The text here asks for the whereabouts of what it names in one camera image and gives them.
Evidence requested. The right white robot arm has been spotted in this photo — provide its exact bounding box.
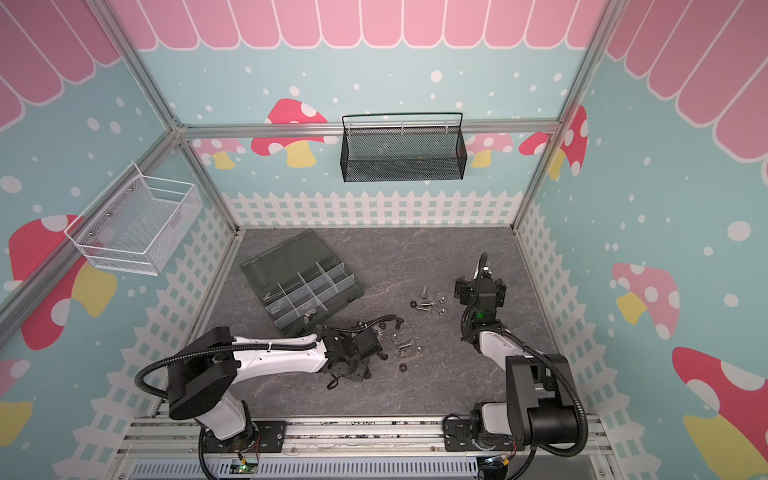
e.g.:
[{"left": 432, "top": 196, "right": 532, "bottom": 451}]
[{"left": 454, "top": 273, "right": 589, "bottom": 458}]

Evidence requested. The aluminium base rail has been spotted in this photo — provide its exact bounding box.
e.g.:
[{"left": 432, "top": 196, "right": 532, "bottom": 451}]
[{"left": 116, "top": 415, "right": 613, "bottom": 457}]

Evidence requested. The black wire mesh basket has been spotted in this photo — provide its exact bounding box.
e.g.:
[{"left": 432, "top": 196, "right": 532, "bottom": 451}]
[{"left": 340, "top": 112, "right": 468, "bottom": 182}]

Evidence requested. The white wire mesh basket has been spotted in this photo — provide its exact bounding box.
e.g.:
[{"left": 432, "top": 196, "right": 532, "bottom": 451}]
[{"left": 64, "top": 164, "right": 204, "bottom": 276}]

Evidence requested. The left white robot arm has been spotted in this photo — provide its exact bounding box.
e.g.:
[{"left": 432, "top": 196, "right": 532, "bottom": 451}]
[{"left": 134, "top": 327, "right": 387, "bottom": 443}]

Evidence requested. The dark green compartment organizer box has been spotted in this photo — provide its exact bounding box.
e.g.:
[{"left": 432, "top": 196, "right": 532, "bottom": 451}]
[{"left": 240, "top": 230, "right": 364, "bottom": 337}]

